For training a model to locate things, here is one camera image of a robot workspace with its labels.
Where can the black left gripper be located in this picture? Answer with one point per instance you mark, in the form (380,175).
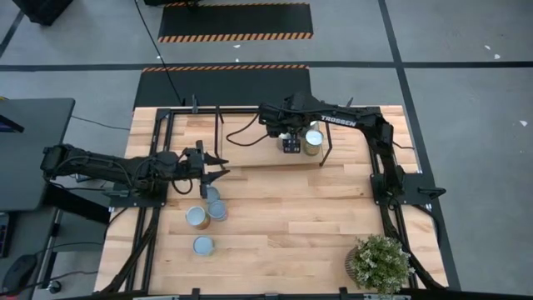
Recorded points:
(191,164)

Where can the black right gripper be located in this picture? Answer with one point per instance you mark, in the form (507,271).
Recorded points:
(283,121)

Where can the white corn label can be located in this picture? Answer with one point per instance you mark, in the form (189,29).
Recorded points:
(280,143)

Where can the chicken soup can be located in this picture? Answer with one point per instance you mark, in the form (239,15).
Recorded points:
(213,196)

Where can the oranges label can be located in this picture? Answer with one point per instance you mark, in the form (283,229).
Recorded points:
(313,138)

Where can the teal label tin can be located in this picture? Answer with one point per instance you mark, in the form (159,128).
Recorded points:
(217,209)

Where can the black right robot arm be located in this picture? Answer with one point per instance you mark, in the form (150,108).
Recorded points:
(362,118)

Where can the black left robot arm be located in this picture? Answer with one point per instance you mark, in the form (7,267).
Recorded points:
(104,166)

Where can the wooden shelf with black legs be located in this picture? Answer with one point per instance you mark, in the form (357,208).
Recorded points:
(258,156)

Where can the orange-brown sided tin can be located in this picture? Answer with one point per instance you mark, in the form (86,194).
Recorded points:
(196,216)

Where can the black table clamp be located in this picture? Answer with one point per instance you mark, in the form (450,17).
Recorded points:
(194,103)
(195,293)
(343,292)
(349,102)

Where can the black hazard-striped floor mat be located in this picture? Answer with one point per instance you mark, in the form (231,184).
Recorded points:
(233,21)
(216,87)

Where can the blue-grey sided tin can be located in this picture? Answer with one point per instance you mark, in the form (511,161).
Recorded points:
(203,245)

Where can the black desk support beam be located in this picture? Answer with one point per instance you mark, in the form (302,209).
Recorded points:
(79,204)

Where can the potted green plant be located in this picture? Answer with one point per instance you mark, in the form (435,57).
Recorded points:
(381,262)

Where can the black desk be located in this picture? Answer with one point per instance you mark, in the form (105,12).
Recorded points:
(21,166)

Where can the grey side desk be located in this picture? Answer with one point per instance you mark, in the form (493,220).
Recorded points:
(29,233)

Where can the black caster wheel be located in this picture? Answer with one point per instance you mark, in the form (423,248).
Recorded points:
(54,286)

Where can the dark monitor on desk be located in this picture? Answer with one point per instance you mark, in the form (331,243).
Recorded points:
(8,124)

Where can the dark keyboard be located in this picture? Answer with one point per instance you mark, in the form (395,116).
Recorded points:
(4,233)

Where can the black computer mouse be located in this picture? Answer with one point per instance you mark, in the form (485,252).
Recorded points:
(18,271)

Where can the black box on floor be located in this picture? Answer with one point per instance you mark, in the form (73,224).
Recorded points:
(41,10)

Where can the black aluminium table frame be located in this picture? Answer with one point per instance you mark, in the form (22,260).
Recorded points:
(233,110)

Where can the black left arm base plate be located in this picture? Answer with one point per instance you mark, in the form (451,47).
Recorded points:
(160,202)

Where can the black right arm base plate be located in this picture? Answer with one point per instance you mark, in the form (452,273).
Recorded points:
(416,189)

